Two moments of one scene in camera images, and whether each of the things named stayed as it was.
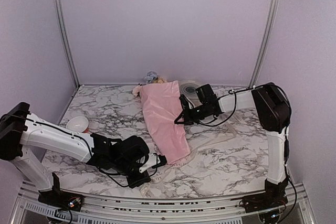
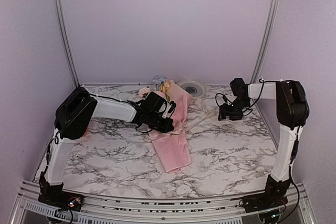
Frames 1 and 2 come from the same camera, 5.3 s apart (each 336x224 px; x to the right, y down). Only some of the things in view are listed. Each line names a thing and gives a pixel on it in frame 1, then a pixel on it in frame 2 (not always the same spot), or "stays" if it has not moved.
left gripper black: x=133 y=183 -> x=168 y=123
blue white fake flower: x=151 y=75 -> x=158 y=79
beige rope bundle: x=187 y=160 -> x=154 y=136
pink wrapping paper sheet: x=162 y=106 stays
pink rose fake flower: x=136 y=89 -> x=165 y=86
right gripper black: x=187 y=118 -> x=223 y=112
